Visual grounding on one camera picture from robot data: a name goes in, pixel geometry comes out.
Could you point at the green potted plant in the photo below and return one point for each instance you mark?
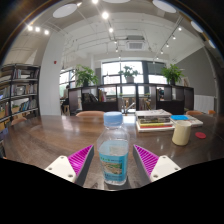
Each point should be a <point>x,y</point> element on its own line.
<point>172,73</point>
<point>85,75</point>
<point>129,72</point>

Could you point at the red fire alarm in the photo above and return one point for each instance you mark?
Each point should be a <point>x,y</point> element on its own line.
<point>55,62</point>

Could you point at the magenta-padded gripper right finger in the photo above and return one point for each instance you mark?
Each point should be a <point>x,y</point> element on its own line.
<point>148,160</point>

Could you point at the round white ceiling panels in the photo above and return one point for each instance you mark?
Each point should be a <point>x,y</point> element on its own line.
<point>65,10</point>

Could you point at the stack of books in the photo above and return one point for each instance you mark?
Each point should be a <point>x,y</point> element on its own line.
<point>153,120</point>

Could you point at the cream ceramic mug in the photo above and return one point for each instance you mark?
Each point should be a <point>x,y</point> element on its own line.
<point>181,133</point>

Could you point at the ceiling air conditioner unit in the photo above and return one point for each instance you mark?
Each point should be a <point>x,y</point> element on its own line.
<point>135,45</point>

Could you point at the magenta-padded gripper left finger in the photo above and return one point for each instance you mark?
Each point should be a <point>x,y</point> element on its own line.
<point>80,160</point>

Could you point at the flat round red coaster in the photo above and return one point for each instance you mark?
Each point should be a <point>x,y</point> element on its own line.
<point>200,135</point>

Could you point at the white wall panel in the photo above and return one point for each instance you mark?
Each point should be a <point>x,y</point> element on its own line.
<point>204,104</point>

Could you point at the orange chairs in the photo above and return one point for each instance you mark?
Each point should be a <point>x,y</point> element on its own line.
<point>90,113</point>

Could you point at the clear water bottle blue cap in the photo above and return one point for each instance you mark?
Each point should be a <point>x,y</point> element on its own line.
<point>113,156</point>

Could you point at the low dark open shelf unit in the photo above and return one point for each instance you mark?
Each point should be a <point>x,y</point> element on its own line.
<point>100,106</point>

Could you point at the ceiling spot lights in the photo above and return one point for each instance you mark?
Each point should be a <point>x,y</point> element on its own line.
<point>105,15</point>

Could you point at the tall dark bookshelf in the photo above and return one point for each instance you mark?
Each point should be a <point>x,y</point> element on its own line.
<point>20,93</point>

